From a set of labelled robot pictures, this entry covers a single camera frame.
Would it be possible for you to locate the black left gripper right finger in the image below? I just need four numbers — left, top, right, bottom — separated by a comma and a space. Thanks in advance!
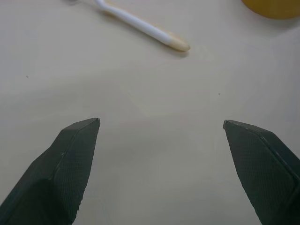
223, 120, 300, 225

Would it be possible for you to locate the white and cream toothbrush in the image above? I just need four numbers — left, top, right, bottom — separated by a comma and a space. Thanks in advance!
63, 0, 191, 52

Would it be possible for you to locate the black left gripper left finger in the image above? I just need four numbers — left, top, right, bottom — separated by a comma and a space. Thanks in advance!
0, 117, 101, 225

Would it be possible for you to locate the yellow cup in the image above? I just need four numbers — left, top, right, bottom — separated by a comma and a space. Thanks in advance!
241, 0, 300, 20

